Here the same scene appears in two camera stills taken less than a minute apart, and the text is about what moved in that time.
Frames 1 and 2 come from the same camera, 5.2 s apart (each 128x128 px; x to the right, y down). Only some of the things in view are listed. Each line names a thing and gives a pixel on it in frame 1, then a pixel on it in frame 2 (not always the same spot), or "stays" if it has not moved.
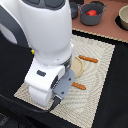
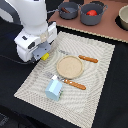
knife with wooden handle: [93, 60] stays
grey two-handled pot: [97, 6] stays
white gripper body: [43, 81] → [35, 45]
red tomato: [92, 13] stays
